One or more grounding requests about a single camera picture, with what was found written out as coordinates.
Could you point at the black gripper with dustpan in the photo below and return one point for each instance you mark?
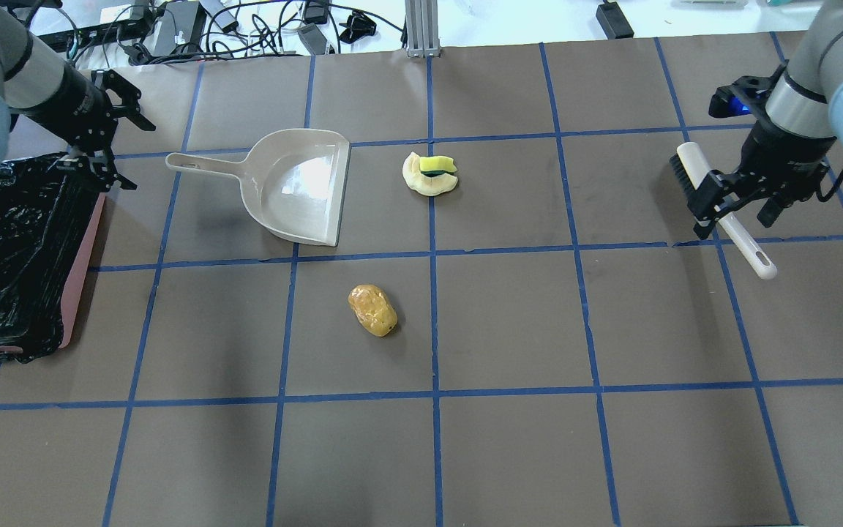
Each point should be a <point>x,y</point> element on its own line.
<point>74,104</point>

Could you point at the black gripper with brush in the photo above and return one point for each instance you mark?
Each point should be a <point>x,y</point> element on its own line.
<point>773,151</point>

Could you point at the beige hand brush black bristles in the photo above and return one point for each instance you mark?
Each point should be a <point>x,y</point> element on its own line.
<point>704,190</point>

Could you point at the beige plastic dustpan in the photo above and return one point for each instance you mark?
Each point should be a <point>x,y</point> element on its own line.
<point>292,182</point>

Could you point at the yellow-brown potato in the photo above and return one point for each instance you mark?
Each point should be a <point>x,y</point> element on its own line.
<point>373,310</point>

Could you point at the silver robot arm holding brush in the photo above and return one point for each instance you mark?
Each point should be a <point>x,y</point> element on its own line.
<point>798,113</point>

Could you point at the silver robot arm holding dustpan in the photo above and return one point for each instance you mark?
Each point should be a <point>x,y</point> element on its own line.
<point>29,73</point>

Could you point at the bin with black trash bag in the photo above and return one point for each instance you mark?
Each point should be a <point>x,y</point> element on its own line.
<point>44,213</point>

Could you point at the black power adapter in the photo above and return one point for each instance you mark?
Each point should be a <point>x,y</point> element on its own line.
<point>610,17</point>

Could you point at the black power strip with cables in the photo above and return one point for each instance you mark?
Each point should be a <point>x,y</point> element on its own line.
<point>158,32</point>

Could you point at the aluminium frame post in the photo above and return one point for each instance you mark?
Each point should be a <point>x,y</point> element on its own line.
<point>421,29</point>

